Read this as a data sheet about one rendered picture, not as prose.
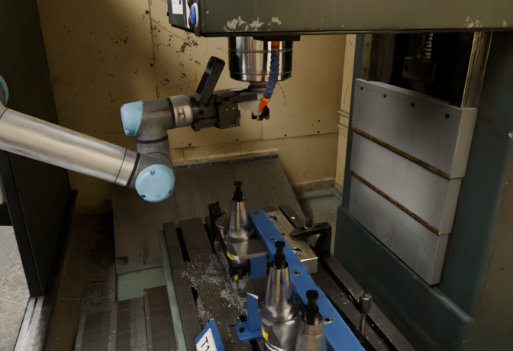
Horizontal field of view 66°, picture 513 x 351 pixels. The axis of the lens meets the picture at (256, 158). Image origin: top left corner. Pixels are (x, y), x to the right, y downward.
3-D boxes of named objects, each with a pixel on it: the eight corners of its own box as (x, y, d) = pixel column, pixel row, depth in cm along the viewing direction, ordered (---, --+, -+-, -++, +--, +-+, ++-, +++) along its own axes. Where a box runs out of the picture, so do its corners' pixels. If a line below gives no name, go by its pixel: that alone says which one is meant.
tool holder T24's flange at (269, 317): (304, 325, 58) (305, 311, 57) (266, 335, 57) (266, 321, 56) (288, 297, 64) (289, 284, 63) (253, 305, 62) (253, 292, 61)
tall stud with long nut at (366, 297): (359, 342, 93) (363, 297, 89) (353, 333, 96) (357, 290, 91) (369, 339, 94) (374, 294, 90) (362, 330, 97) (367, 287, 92)
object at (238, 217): (253, 232, 78) (253, 201, 76) (232, 237, 76) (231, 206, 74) (244, 222, 82) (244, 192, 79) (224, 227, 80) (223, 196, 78)
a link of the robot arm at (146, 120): (124, 135, 94) (117, 100, 91) (169, 127, 98) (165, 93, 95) (128, 144, 87) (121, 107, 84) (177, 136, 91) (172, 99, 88)
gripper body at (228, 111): (232, 118, 104) (187, 126, 100) (229, 85, 101) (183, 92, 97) (243, 125, 98) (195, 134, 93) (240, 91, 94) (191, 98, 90)
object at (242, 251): (232, 263, 71) (232, 259, 71) (225, 247, 76) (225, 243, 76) (269, 256, 73) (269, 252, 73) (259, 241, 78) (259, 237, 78)
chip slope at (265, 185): (116, 303, 146) (106, 243, 137) (117, 217, 206) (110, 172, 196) (331, 259, 172) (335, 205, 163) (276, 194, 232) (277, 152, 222)
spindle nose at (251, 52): (304, 80, 96) (306, 27, 91) (242, 85, 90) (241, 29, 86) (275, 71, 109) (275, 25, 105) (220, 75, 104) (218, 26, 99)
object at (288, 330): (275, 359, 52) (275, 354, 51) (262, 330, 56) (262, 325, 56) (324, 346, 54) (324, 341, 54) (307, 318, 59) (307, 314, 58)
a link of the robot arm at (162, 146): (141, 193, 89) (133, 147, 85) (142, 174, 99) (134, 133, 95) (176, 188, 91) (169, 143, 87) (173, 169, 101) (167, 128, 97)
